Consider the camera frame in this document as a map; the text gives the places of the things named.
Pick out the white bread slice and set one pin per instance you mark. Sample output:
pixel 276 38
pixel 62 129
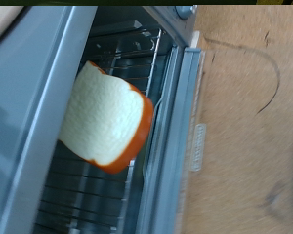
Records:
pixel 104 120

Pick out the silver oven knob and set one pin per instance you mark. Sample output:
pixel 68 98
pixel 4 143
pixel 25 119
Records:
pixel 185 11

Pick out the silver toaster oven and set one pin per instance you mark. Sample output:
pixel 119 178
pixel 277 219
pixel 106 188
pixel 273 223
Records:
pixel 22 81

